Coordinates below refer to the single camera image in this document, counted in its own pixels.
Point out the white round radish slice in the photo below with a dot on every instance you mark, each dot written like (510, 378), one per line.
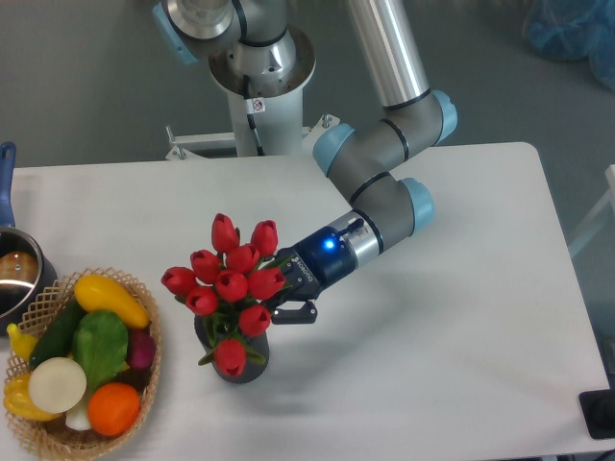
(57, 385)

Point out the blue plastic bag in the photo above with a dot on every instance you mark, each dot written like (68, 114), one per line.
(574, 31)

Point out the dark saucepan blue handle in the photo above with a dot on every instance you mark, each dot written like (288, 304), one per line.
(25, 270)

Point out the woven wicker basket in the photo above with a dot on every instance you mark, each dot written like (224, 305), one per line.
(54, 440)

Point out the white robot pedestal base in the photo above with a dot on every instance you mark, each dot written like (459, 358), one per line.
(262, 126)

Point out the green cucumber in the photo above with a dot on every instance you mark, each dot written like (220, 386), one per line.
(56, 340)

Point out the dark grey ribbed vase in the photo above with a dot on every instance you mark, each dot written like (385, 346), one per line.
(237, 359)

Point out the black device at table edge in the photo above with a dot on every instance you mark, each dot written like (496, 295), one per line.
(598, 412)

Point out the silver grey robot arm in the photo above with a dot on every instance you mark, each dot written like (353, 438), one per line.
(262, 62)

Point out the yellow squash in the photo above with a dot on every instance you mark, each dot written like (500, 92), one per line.
(94, 292)

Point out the purple red onion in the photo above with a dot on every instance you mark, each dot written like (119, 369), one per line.
(141, 350)

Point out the green lettuce leaf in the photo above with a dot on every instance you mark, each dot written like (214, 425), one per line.
(100, 346)

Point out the yellow bell pepper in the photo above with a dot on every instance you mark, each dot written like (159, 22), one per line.
(17, 401)

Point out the black dark-blue gripper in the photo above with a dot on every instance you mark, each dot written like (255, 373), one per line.
(309, 267)

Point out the red tulip bouquet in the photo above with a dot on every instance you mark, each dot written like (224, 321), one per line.
(230, 284)

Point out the orange fruit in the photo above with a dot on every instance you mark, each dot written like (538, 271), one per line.
(113, 408)

